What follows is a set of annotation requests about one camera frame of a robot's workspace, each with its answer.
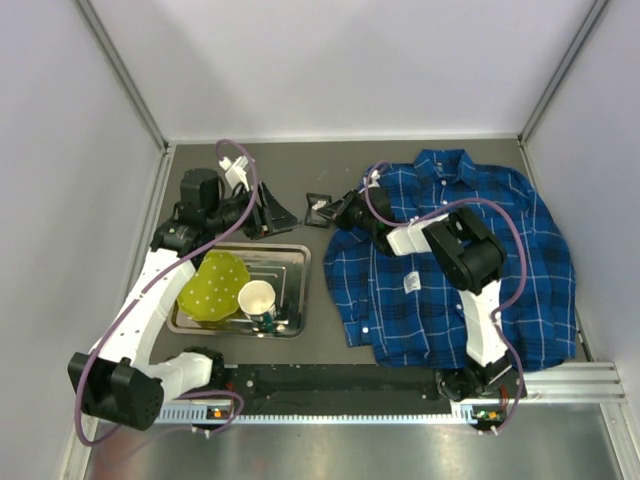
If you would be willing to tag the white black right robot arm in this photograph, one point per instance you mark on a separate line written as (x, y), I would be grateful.
(471, 259)

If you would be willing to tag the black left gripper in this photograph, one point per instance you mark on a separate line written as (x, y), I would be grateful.
(258, 215)

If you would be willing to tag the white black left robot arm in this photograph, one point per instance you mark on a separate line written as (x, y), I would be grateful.
(169, 264)

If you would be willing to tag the silver metal tray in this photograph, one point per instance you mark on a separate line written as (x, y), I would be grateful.
(286, 267)

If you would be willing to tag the green dotted plate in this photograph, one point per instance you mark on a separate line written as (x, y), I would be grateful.
(211, 295)

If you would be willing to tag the white slotted cable duct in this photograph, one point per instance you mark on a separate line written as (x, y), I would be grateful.
(217, 412)

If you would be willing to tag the blue plaid shirt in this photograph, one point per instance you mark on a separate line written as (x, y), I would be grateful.
(405, 310)

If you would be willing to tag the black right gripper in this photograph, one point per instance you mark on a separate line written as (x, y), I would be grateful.
(343, 210)

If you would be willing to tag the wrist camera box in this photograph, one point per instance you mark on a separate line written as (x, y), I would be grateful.
(372, 178)
(235, 172)

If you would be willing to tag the small black square tray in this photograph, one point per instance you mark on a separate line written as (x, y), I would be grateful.
(315, 202)

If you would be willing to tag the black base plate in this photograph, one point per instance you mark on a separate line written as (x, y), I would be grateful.
(267, 379)

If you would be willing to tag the aluminium front frame rail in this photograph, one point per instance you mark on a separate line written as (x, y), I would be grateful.
(575, 382)

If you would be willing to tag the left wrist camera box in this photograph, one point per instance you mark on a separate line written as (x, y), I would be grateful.
(235, 172)

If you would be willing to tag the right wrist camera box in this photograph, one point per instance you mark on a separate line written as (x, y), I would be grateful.
(372, 178)

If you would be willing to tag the white paper cup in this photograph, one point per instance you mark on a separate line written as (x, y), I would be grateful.
(257, 301)

